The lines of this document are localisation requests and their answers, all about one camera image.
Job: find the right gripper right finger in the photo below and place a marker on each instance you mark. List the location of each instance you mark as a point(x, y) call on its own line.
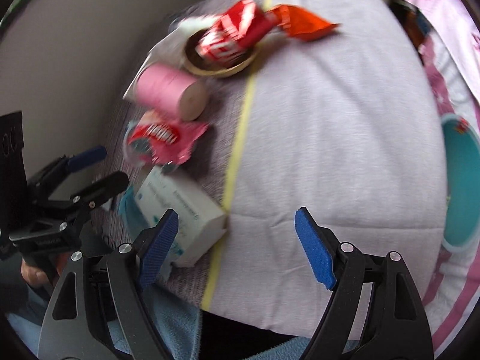
point(395, 327)

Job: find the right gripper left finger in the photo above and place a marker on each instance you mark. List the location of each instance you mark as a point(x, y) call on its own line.
point(96, 310)

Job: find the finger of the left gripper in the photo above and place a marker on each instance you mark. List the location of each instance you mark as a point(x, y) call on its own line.
point(77, 210)
point(47, 180)

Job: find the white medicine box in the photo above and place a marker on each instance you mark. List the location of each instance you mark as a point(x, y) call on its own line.
point(202, 222)

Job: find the orange snack wrapper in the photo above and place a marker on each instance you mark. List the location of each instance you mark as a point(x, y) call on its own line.
point(299, 23)

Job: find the teal trash bin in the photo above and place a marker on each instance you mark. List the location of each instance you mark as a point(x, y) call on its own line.
point(462, 159)

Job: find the person's left hand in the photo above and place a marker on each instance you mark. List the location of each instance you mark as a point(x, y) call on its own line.
point(35, 277)

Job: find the red pink snack wrapper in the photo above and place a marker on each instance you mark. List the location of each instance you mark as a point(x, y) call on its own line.
point(157, 139)

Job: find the wooden bowl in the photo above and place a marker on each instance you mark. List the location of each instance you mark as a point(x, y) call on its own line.
point(202, 66)

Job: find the red soda can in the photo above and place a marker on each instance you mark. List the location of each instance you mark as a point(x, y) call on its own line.
point(237, 30)

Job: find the pink floral quilt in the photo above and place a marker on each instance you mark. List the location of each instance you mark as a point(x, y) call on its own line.
point(450, 53)

